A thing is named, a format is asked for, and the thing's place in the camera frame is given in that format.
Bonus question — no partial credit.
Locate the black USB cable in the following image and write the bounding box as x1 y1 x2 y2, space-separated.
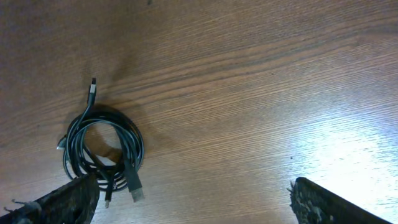
56 114 141 209
63 77 146 203

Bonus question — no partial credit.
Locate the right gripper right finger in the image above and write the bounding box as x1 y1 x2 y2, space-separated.
289 177 390 224

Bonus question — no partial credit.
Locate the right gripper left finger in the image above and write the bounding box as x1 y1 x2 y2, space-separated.
1 174 100 224

